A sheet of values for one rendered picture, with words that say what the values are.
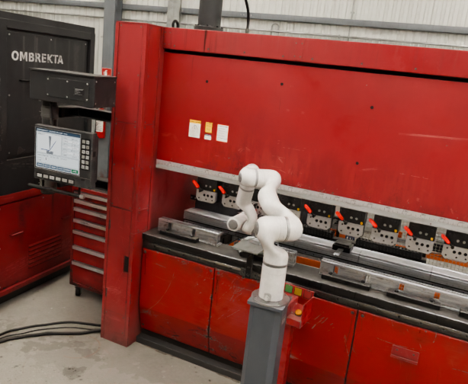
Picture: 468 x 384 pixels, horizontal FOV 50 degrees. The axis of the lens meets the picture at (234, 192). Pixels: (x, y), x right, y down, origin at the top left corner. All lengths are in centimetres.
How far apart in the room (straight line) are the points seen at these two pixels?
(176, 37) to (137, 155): 82
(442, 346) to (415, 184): 92
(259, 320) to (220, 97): 150
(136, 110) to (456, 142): 196
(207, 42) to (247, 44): 28
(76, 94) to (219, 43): 95
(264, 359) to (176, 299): 123
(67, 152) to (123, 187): 46
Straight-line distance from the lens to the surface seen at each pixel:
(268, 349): 257
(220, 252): 340
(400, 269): 343
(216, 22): 349
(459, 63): 295
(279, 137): 317
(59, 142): 339
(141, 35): 340
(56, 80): 339
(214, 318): 356
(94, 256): 438
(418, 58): 296
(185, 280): 357
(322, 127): 308
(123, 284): 376
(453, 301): 319
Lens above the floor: 208
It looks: 14 degrees down
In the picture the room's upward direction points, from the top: 6 degrees clockwise
